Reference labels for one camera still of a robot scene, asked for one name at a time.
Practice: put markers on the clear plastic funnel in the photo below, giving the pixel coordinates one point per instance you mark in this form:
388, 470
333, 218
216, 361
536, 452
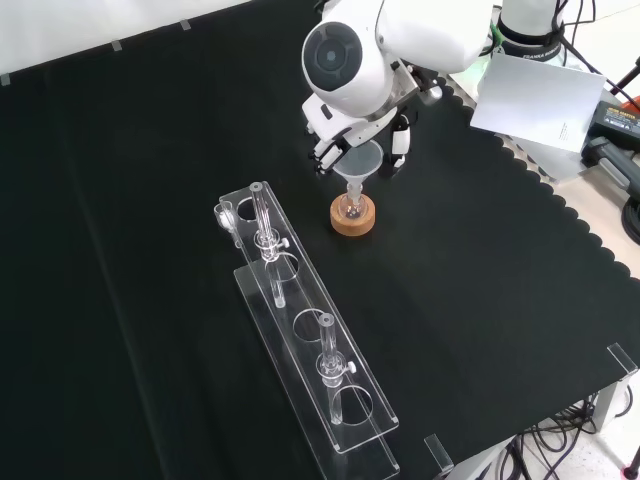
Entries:
357, 162

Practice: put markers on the black tripod leg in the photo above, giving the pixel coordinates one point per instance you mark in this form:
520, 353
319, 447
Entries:
625, 82

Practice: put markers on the clear acrylic funnel stand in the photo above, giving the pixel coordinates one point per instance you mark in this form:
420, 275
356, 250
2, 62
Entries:
300, 296

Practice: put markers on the glass weighing funnel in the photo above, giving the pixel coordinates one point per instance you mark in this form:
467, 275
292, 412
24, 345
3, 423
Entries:
226, 217

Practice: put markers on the pale board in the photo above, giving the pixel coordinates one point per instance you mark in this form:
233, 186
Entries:
540, 105

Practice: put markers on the glass round-bottom flask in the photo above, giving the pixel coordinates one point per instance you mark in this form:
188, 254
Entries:
352, 211

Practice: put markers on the black box with orange label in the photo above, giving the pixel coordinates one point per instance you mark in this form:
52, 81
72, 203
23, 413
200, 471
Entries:
617, 120

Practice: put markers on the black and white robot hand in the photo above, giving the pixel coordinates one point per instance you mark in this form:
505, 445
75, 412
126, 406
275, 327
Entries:
325, 120

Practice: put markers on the clear acrylic bracket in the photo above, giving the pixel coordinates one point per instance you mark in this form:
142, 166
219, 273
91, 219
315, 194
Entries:
623, 359
438, 452

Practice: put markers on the grey tape piece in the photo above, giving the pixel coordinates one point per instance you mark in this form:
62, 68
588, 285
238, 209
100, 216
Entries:
116, 46
184, 24
5, 80

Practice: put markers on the black cloth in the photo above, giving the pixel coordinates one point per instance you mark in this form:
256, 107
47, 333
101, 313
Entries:
150, 250

